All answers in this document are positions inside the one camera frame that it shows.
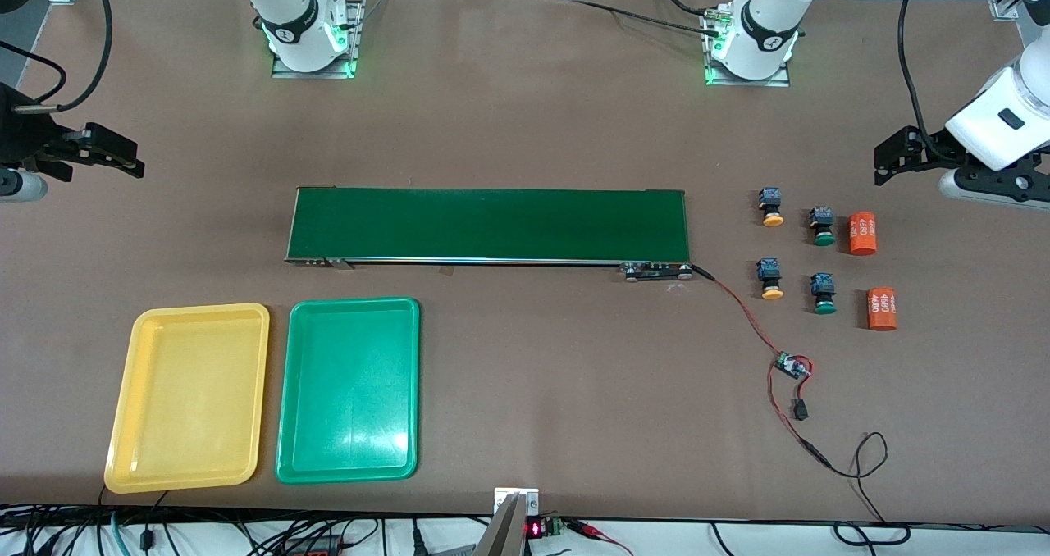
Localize yellow push button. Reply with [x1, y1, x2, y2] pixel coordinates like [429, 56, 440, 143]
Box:
[757, 259, 785, 301]
[757, 187, 786, 228]

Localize green conveyor belt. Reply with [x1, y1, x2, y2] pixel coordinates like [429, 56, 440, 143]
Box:
[285, 185, 692, 282]

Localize orange cylindrical battery cell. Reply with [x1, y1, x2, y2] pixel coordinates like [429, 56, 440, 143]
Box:
[867, 287, 898, 331]
[847, 212, 878, 256]

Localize yellow plastic tray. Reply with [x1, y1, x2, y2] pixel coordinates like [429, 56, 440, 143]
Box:
[104, 303, 272, 494]

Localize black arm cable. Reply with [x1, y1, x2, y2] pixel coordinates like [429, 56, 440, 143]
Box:
[0, 0, 113, 114]
[897, 0, 944, 151]

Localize tangled black cables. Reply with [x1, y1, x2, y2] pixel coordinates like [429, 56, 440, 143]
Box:
[0, 503, 493, 556]

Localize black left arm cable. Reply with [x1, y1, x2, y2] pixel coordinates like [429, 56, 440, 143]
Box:
[897, 0, 944, 151]

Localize red and black wire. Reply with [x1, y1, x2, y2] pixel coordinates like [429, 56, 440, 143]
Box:
[692, 266, 831, 468]

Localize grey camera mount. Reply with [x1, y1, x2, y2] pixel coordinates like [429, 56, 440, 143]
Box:
[474, 487, 540, 556]

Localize green plastic tray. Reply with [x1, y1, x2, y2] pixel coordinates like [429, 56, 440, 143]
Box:
[276, 297, 421, 485]

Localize red clip lead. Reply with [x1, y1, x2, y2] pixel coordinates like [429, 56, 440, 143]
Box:
[570, 519, 634, 556]

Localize thin black wire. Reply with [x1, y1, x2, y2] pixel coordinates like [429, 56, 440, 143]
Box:
[824, 431, 889, 524]

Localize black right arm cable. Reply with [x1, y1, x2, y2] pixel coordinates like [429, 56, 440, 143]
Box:
[0, 0, 113, 114]

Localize green push button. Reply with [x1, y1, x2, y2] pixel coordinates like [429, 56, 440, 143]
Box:
[810, 273, 838, 316]
[809, 206, 837, 248]

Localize aluminium arm base plate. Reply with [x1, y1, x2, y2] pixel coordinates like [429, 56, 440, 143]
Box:
[704, 7, 792, 88]
[271, 0, 366, 79]

